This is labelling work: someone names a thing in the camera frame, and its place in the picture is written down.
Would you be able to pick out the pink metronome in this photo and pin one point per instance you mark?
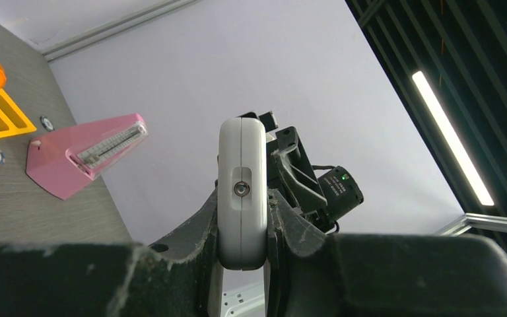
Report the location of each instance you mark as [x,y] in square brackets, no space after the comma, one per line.
[64,161]

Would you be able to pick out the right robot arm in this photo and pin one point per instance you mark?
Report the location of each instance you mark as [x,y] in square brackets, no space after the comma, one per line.
[340,189]

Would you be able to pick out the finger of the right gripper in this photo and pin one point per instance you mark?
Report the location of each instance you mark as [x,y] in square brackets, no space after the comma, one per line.
[268,119]

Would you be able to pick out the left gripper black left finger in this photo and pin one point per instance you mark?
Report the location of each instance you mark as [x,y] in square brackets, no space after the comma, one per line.
[178,275]

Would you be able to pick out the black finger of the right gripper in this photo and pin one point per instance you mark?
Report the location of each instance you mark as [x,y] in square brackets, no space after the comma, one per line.
[290,172]

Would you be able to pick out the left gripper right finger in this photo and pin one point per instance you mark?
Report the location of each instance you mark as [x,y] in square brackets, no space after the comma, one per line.
[310,273]

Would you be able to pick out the grey poker chip upper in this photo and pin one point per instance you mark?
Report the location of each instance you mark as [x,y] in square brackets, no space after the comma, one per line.
[46,123]

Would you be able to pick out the white grey remote control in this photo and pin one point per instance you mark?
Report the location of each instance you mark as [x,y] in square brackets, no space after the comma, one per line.
[242,194]

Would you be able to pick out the yellow triangle ruler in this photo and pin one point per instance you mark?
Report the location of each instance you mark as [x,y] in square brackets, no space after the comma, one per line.
[13,121]

